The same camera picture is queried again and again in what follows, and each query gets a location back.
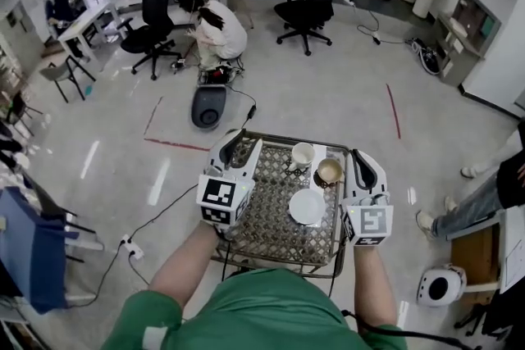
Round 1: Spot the grey chair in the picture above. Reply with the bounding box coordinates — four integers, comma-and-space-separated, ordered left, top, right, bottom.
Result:
39, 55, 98, 103

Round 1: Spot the black power adapter cable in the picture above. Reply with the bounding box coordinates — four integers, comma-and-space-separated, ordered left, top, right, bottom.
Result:
227, 84, 258, 132

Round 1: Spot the black floor cable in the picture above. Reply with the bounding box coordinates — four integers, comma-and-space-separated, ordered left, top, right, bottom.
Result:
133, 182, 200, 255

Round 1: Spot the disassembled robot part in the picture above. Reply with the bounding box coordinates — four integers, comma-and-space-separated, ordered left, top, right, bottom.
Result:
196, 65, 246, 86

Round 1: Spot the glass lattice side table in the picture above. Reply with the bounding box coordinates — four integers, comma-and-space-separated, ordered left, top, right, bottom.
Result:
211, 130, 353, 280

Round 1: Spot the coiled hose bundle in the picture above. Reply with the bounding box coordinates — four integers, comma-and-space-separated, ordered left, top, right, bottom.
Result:
405, 37, 443, 75

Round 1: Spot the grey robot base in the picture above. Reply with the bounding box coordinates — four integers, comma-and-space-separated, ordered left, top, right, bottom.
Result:
190, 84, 228, 132

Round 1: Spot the brown bowl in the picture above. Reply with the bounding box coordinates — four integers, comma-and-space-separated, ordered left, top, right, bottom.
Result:
314, 157, 345, 188

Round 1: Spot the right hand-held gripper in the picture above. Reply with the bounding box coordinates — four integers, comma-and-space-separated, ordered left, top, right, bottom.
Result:
340, 148, 395, 247

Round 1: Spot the white power strip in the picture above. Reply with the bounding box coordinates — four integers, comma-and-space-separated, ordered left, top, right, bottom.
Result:
119, 234, 145, 261

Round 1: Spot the person's green shirt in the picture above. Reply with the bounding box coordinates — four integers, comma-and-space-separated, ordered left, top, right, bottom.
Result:
100, 268, 419, 350

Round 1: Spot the white desk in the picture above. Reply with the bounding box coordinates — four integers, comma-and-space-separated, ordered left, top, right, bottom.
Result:
57, 2, 124, 73

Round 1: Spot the white round device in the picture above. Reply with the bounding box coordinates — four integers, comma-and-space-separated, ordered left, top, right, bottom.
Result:
416, 264, 468, 308

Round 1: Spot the black swivel chair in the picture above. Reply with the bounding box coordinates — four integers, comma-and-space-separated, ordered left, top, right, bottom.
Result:
453, 286, 525, 341

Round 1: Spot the white mug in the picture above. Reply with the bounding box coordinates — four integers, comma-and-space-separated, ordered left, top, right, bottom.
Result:
288, 142, 316, 172

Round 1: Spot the black power strip cable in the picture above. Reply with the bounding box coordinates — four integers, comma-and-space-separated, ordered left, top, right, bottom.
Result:
65, 245, 128, 308

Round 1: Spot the blue cloth cover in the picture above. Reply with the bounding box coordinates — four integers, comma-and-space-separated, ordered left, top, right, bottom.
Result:
0, 186, 69, 315

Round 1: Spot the person's left forearm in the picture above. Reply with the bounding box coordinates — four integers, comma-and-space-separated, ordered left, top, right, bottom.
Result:
148, 221, 221, 311

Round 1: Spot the black extension cable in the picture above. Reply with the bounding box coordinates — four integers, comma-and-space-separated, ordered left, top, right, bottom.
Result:
340, 0, 407, 46

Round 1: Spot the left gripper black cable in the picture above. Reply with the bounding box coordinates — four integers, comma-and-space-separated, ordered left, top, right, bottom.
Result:
217, 229, 233, 280

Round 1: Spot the black folding chair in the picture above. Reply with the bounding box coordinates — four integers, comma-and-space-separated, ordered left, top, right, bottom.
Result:
6, 92, 44, 136

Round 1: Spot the black mesh office chair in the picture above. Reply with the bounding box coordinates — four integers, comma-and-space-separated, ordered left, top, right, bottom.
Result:
115, 0, 184, 81

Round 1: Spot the grey wall cabinet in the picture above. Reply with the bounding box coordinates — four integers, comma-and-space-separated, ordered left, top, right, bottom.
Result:
434, 0, 502, 88

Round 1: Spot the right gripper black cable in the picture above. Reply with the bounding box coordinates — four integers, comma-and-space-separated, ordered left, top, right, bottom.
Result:
327, 241, 473, 350

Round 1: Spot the straight red floor tape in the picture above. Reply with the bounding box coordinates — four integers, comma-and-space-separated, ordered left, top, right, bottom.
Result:
385, 83, 402, 139

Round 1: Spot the person's right forearm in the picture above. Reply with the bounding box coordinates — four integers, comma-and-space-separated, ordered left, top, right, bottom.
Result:
353, 243, 399, 335

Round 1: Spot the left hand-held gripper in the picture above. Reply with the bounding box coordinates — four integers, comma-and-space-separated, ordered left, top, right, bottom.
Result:
195, 129, 263, 227

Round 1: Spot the angled red floor tape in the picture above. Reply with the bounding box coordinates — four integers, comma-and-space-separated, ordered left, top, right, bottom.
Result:
143, 96, 211, 152

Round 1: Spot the wooden cabinet with white top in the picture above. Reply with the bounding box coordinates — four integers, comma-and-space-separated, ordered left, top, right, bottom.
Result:
449, 204, 525, 296

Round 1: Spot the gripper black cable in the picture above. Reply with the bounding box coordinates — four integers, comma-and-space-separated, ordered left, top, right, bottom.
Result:
217, 229, 233, 280
327, 241, 473, 350

